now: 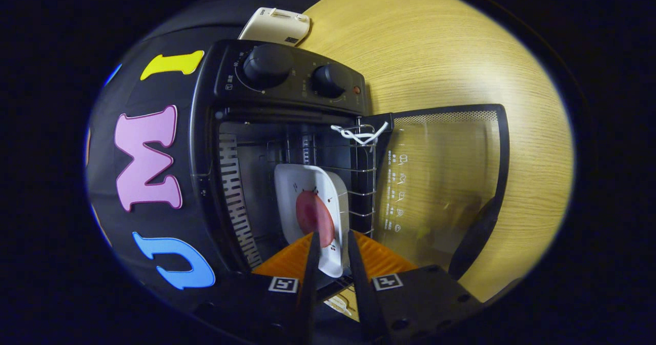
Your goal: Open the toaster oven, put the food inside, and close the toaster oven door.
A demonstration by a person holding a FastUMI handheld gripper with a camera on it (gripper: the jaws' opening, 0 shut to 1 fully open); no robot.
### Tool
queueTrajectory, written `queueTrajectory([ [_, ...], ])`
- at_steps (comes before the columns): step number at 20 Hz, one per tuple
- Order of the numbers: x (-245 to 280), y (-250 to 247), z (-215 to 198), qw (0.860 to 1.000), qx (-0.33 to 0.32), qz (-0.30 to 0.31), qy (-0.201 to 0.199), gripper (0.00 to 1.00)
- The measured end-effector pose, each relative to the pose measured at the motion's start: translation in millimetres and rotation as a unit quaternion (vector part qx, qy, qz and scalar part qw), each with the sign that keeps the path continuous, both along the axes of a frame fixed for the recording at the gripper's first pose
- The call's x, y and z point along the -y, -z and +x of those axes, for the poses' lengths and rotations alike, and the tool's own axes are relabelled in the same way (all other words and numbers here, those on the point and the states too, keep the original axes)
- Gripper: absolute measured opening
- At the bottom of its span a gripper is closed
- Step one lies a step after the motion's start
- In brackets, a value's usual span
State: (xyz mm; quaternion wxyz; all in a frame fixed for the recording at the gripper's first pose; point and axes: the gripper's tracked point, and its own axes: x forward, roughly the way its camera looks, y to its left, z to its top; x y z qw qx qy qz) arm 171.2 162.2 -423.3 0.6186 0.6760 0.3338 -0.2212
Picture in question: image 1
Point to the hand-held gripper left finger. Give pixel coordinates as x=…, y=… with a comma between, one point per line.
x=309, y=283

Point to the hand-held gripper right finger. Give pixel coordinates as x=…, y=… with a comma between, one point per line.
x=361, y=288

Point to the red meat slice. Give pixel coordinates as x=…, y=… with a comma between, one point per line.
x=312, y=214

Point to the white square plate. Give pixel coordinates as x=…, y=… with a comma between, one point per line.
x=292, y=181

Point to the black toaster oven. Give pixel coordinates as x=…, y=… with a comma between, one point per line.
x=287, y=86

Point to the white toaster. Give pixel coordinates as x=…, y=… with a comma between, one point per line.
x=274, y=27

